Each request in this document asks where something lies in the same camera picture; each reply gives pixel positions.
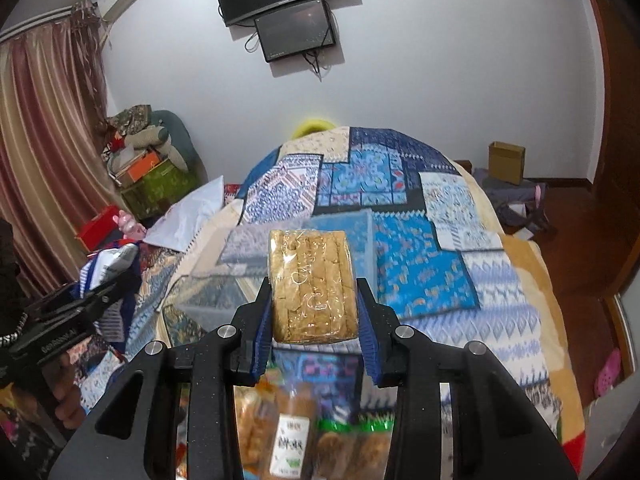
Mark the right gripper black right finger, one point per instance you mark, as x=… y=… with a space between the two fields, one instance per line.
x=497 y=433

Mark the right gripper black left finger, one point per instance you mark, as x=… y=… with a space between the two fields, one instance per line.
x=131 y=433

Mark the blue white snack bag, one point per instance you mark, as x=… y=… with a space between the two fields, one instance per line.
x=103 y=267

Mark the green top cookie bag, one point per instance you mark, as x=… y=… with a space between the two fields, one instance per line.
x=352 y=451

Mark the tan cracker snack pack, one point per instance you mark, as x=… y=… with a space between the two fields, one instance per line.
x=313 y=287

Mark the person's left hand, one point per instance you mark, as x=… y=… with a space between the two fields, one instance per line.
x=69 y=410

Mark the red gift box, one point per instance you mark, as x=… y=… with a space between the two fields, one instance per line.
x=100 y=230

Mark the pink slipper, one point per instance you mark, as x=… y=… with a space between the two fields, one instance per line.
x=609 y=374

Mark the pink plush toy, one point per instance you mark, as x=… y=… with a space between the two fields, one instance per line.
x=129 y=227

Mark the white label snack pack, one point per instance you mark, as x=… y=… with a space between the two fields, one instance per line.
x=276 y=426

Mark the striped brown curtain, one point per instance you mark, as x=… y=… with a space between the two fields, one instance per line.
x=53 y=132

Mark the clear plastic storage bin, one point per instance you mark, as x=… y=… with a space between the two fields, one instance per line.
x=228 y=270

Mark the white pillow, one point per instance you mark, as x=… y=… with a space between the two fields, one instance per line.
x=183 y=220

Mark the green storage box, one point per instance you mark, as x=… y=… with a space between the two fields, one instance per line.
x=160 y=188

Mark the orange flat box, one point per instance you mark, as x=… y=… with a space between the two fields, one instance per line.
x=135 y=170

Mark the blue patchwork bed quilt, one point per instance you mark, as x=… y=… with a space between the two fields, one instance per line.
x=419 y=227

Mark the grey plush cushion pile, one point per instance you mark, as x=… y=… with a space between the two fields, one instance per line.
x=141 y=127

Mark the cardboard box on floor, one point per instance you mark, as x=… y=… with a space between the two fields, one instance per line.
x=506 y=162

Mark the yellow round object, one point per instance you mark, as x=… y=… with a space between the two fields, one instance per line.
x=311 y=125

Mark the small wall monitor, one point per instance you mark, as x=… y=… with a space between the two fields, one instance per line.
x=298 y=28

